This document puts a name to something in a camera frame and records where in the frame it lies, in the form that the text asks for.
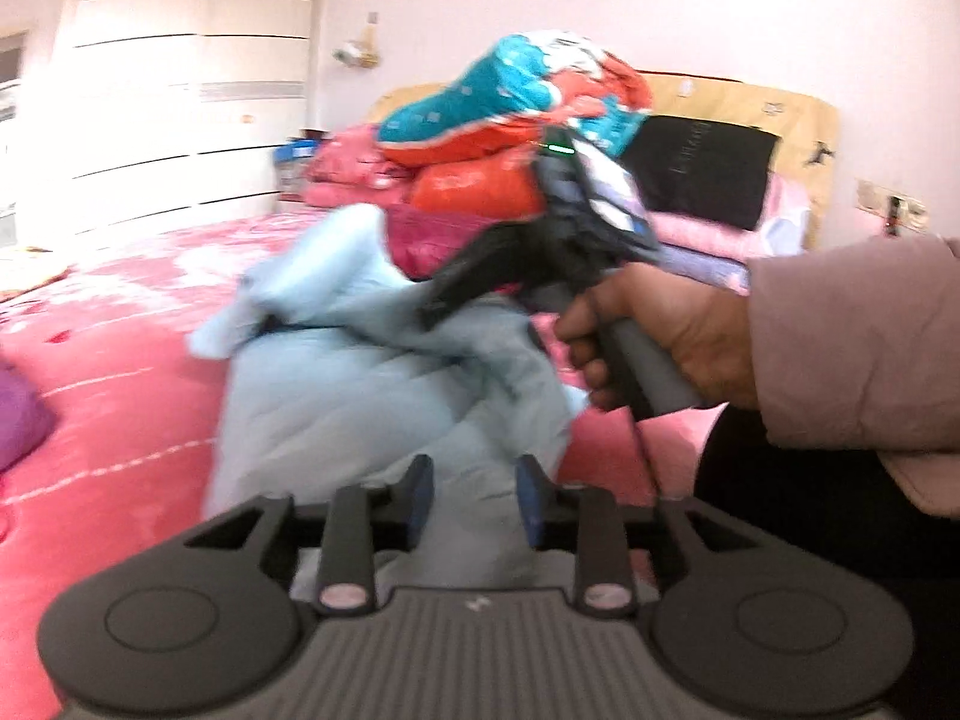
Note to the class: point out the person's right forearm pink sleeve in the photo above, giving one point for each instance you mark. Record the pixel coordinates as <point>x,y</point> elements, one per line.
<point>862,360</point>

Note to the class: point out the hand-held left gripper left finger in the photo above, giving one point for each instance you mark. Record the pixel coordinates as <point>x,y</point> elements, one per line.
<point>421,499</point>

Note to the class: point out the magenta folded quilt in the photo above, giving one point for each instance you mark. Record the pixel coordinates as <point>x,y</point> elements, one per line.
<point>431,240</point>

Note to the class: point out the light blue padded jacket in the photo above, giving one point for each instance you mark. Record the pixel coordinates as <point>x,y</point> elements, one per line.
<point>360,382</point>

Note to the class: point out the wall lamp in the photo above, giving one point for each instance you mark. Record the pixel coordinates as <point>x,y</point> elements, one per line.
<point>358,49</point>

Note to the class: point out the blue box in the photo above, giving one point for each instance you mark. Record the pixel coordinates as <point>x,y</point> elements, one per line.
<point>296,161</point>

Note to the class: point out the teal and orange quilt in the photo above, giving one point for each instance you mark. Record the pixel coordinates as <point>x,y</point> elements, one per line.
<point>510,105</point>

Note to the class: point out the white wardrobe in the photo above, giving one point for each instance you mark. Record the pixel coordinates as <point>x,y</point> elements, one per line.
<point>187,75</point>

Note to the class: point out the person's dark clothing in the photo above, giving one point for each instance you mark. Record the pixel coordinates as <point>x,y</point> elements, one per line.
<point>795,510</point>

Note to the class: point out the patterned yellow cushion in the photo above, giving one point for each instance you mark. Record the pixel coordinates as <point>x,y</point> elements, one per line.
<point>26,270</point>

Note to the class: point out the black cloth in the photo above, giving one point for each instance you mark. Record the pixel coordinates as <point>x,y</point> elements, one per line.
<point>701,169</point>

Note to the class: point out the person's right hand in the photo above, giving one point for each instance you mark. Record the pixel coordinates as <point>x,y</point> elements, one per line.
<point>675,322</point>

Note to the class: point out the pink patterned bed cover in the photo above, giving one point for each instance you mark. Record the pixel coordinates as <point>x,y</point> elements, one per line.
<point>112,390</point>

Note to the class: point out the purple padded jacket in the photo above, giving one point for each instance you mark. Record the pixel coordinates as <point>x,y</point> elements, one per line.
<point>19,416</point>

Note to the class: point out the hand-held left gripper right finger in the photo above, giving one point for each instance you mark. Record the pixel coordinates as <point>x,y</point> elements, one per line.
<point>530,502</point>

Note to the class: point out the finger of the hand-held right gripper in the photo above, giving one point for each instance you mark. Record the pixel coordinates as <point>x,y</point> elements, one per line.
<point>480,270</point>

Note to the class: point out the beige bed headboard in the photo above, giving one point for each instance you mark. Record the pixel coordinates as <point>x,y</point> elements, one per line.
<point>795,120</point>

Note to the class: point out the wall socket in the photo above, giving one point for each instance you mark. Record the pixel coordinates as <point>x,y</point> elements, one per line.
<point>892,206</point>

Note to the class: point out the pink folded quilt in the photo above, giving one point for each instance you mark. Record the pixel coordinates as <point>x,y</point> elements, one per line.
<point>352,165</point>

